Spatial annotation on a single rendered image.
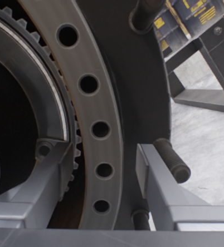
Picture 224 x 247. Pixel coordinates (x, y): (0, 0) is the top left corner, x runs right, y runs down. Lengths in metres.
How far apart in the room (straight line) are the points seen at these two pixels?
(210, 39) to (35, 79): 1.20
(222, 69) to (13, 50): 1.26
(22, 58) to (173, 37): 3.08
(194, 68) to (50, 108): 2.58
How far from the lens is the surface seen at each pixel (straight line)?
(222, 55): 1.37
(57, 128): 0.22
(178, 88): 2.40
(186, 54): 1.33
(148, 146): 0.15
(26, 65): 0.22
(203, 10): 3.19
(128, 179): 0.21
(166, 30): 3.22
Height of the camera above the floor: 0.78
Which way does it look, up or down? 12 degrees down
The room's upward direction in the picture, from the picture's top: 39 degrees counter-clockwise
